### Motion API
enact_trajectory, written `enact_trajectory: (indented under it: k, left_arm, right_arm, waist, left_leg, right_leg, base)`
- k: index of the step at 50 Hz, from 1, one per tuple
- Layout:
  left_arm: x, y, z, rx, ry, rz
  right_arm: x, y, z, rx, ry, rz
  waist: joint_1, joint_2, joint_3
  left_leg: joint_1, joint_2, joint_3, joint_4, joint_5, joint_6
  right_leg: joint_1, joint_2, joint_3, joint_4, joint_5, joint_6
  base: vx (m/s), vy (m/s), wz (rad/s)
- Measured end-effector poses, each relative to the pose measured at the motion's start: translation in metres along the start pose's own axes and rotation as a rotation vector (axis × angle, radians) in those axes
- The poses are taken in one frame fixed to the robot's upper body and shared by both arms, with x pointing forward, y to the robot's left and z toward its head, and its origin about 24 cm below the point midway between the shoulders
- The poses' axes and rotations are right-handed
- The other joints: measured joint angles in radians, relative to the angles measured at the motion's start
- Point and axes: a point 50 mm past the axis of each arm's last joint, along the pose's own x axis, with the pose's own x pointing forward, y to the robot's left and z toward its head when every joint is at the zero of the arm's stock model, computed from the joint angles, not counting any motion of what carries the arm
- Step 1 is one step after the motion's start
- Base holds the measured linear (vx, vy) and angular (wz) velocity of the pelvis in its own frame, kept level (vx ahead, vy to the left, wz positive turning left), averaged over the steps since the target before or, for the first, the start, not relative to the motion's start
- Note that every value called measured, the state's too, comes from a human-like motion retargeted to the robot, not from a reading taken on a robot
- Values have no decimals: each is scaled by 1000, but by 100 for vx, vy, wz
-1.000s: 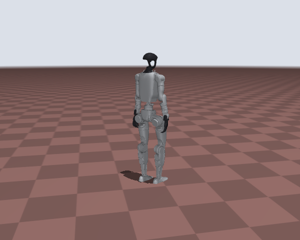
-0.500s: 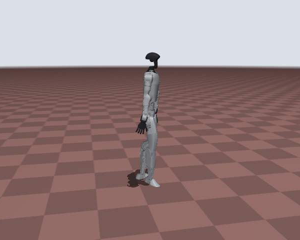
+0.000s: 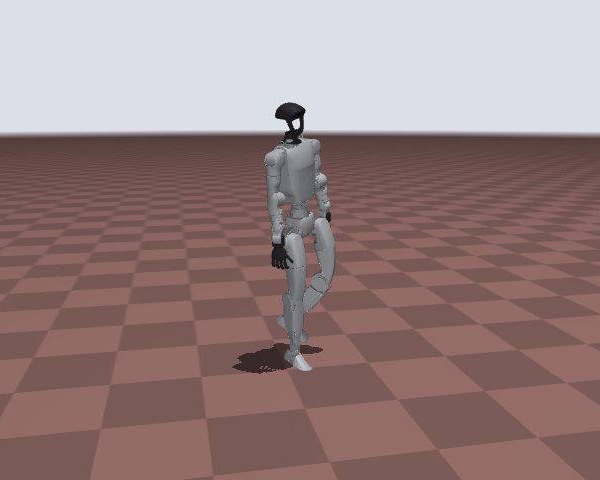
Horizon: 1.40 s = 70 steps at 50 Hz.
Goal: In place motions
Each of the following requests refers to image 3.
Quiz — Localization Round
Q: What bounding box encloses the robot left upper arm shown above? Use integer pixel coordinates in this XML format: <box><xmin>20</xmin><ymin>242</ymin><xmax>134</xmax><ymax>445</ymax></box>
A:
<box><xmin>309</xmin><ymin>139</ymin><xmax>327</xmax><ymax>189</ymax></box>

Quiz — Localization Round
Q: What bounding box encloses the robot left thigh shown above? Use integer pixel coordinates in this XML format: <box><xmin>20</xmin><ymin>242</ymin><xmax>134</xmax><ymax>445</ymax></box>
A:
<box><xmin>310</xmin><ymin>216</ymin><xmax>336</xmax><ymax>291</ymax></box>

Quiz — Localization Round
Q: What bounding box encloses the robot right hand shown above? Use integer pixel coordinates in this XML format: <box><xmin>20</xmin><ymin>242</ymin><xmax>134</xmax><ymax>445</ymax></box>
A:
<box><xmin>271</xmin><ymin>235</ymin><xmax>293</xmax><ymax>270</ymax></box>

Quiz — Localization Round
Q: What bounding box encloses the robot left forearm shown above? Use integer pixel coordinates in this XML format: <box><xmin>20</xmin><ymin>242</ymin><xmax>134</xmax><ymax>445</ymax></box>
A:
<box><xmin>314</xmin><ymin>184</ymin><xmax>331</xmax><ymax>218</ymax></box>

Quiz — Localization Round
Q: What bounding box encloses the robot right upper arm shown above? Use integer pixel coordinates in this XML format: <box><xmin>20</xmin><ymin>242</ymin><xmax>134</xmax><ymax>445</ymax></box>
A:
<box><xmin>264</xmin><ymin>149</ymin><xmax>286</xmax><ymax>206</ymax></box>

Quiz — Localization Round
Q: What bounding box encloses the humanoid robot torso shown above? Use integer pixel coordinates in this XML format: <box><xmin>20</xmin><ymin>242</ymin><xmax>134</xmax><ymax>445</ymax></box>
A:
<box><xmin>273</xmin><ymin>134</ymin><xmax>315</xmax><ymax>238</ymax></box>

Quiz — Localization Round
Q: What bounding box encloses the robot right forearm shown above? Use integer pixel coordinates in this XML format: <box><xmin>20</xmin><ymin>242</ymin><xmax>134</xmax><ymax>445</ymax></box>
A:
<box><xmin>267</xmin><ymin>194</ymin><xmax>285</xmax><ymax>244</ymax></box>

